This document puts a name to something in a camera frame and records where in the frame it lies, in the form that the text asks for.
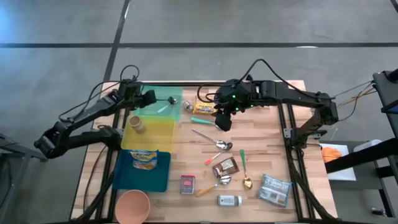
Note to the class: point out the peach plastic bowl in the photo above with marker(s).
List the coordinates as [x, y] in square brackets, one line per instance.
[132, 207]

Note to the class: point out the plain metal spoon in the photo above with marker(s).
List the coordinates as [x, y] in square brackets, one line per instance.
[221, 144]

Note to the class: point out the small glass jar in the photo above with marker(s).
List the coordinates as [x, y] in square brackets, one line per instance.
[187, 106]

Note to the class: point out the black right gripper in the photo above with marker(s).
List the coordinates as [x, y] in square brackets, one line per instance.
[233, 99]

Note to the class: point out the grey metal bracket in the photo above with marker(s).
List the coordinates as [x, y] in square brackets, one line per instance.
[286, 133]

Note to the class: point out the brown seasoning mix packet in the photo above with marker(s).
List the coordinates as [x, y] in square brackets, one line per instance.
[225, 167]

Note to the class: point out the black metal beam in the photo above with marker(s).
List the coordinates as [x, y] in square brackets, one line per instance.
[357, 157]

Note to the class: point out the white paper sheet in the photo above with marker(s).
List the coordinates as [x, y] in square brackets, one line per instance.
[342, 174]

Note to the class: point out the yellow plastic bin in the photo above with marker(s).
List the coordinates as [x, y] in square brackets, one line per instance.
[155, 137]

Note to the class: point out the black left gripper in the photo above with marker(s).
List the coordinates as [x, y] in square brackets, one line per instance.
[147, 98]

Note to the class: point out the yellow Maruchan ramen packet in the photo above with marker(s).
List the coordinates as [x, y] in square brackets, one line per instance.
[203, 108]
[143, 158]

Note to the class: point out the small dark metal spoon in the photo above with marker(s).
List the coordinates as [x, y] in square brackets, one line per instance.
[173, 100]

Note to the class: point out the brown lidded jar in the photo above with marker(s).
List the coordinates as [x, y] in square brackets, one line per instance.
[136, 123]

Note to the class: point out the red spice box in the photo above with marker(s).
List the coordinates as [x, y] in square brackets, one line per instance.
[187, 184]

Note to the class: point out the teal green plastic bin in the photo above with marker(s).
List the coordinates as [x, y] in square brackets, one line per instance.
[161, 93]

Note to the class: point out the blue plastic bin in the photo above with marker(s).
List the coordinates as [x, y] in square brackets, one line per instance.
[124, 180]

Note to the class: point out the black metal stand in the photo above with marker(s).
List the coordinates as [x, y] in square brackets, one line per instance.
[12, 146]

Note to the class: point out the white plastic container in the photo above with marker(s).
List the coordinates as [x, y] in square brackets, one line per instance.
[367, 144]

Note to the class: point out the small black device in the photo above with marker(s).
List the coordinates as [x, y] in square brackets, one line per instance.
[379, 212]

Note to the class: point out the orange cloth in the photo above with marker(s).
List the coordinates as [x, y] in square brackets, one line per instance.
[331, 154]

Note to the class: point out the blue grey ramen packet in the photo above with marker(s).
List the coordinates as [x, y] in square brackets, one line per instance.
[274, 190]

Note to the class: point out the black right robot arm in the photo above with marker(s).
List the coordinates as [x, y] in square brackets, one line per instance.
[289, 93]

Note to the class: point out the black table frame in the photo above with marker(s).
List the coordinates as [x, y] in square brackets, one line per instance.
[108, 168]

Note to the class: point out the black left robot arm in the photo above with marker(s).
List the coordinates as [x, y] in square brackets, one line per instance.
[102, 104]

